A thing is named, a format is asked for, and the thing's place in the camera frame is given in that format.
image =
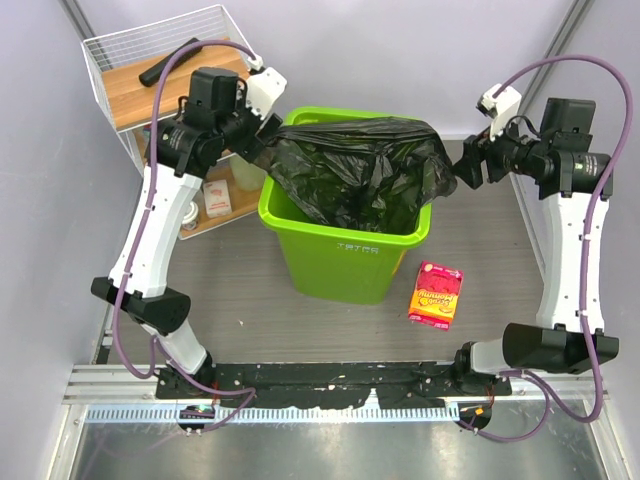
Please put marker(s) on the white wire shelf rack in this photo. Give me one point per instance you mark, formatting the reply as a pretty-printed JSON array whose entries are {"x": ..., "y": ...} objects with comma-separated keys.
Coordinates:
[{"x": 115, "y": 61}]

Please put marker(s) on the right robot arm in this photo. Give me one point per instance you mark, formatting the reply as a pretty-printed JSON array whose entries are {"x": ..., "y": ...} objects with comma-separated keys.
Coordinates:
[{"x": 568, "y": 336}]

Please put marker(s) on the green plastic trash bin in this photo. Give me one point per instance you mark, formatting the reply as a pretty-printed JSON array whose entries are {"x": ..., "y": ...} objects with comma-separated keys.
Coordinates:
[{"x": 333, "y": 263}]

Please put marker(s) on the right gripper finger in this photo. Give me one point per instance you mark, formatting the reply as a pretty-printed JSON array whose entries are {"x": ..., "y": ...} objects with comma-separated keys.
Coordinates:
[
  {"x": 469, "y": 170},
  {"x": 475, "y": 147}
]

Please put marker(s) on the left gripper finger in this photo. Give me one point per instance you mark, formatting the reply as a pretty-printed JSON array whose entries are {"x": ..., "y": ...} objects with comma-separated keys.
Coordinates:
[
  {"x": 257, "y": 153},
  {"x": 269, "y": 129}
]

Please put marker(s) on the black trash bag roll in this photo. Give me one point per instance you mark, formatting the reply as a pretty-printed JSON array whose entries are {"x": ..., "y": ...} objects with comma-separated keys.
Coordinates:
[{"x": 151, "y": 76}]

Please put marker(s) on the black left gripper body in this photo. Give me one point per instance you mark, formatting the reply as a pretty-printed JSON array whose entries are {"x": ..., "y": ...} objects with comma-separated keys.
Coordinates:
[{"x": 240, "y": 128}]

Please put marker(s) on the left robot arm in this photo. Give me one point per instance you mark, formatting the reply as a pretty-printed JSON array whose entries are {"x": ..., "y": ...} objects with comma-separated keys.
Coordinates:
[{"x": 221, "y": 112}]

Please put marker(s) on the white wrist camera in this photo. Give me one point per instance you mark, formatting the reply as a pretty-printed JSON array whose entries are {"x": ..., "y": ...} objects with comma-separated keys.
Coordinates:
[
  {"x": 265, "y": 85},
  {"x": 499, "y": 104}
]

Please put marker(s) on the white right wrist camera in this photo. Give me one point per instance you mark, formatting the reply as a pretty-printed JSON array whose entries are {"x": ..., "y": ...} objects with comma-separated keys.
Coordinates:
[{"x": 499, "y": 104}]

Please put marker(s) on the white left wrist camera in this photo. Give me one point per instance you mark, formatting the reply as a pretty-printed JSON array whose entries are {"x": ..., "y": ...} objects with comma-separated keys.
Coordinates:
[{"x": 265, "y": 85}]

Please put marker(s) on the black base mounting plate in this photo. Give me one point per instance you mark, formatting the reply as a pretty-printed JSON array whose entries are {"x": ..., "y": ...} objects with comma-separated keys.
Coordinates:
[{"x": 336, "y": 386}]

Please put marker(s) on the aluminium frame rail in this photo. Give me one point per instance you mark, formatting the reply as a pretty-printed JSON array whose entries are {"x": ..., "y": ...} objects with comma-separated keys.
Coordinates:
[{"x": 102, "y": 384}]

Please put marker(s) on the grey slotted cable duct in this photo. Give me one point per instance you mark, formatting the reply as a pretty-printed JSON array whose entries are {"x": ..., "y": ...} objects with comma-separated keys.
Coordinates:
[{"x": 171, "y": 412}]

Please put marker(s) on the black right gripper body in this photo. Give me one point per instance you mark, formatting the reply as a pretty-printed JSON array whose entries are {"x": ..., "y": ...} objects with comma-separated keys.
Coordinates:
[{"x": 500, "y": 159}]

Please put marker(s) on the pink orange sponge package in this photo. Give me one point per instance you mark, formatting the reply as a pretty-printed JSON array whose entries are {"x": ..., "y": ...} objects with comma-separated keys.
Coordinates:
[{"x": 435, "y": 296}]

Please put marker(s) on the translucent green bottle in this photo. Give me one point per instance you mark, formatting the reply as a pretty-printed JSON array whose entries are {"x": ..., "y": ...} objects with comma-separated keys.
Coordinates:
[{"x": 248, "y": 177}]

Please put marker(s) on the white red small box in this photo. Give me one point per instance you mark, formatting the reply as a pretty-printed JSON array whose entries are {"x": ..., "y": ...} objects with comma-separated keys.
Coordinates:
[{"x": 217, "y": 199}]

